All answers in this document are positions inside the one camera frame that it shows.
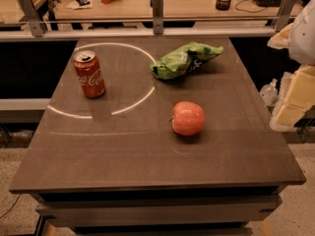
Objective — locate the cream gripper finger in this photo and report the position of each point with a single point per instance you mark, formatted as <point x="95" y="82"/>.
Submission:
<point x="281" y="39"/>
<point x="300" y="96"/>

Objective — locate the red apple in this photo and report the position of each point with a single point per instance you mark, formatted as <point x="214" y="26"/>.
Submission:
<point x="188" y="118"/>

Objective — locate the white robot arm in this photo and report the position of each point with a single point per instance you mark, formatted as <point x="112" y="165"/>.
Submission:
<point x="299" y="38"/>

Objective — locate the red coke can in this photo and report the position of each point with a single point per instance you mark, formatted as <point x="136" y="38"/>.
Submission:
<point x="89" y="73"/>

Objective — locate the clear plastic bottle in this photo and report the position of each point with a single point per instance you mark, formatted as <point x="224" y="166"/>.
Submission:
<point x="269" y="92"/>

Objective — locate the black round cup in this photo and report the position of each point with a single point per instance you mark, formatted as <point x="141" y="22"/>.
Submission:
<point x="223" y="5"/>

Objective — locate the green chip bag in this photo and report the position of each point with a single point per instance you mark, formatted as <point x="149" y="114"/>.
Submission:
<point x="184" y="60"/>

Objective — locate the metal rail with brackets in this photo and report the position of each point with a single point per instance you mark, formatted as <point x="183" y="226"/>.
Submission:
<point x="66" y="18"/>

